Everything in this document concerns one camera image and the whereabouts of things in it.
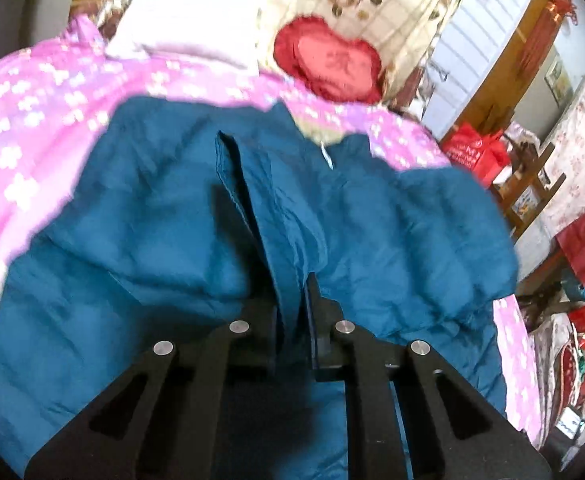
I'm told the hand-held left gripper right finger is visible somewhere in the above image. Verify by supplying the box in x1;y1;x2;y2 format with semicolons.
304;274;553;480

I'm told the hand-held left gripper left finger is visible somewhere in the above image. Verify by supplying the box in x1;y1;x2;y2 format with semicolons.
24;296;279;480

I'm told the teal padded jacket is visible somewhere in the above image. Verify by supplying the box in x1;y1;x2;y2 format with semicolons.
0;96;519;479

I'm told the red gift bag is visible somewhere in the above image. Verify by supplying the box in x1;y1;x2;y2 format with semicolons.
442;121;512;188

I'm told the pile of red packages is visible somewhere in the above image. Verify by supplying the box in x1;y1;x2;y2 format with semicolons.
532;297;585;441

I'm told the wooden chair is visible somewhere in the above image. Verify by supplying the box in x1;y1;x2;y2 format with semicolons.
492;141;567;240

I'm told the red heart-shaped cushion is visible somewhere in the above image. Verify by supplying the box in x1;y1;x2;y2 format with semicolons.
273;16;384;105

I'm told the pink floral bed sheet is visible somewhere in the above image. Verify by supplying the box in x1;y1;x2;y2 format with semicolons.
0;15;543;448

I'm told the floral folded blanket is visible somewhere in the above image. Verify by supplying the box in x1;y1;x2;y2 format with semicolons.
539;71;585;238

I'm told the white pillow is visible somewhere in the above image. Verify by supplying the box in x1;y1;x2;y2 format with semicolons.
105;0;273;70

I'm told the cream floral quilt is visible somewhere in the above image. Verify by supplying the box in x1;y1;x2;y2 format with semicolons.
213;0;465;142

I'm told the wooden door frame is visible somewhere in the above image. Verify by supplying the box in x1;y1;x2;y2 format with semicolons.
465;0;565;136

